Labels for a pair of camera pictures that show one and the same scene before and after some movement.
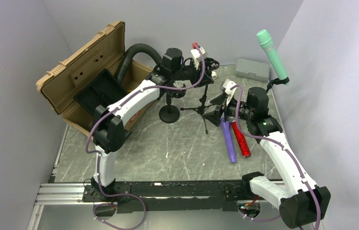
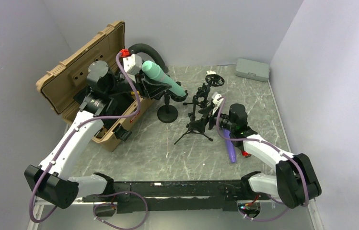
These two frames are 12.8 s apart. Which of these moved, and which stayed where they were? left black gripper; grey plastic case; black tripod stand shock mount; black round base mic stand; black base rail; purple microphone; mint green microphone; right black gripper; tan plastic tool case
Moved: right black gripper; left black gripper; mint green microphone; black tripod stand shock mount
Stayed: grey plastic case; purple microphone; black round base mic stand; black base rail; tan plastic tool case
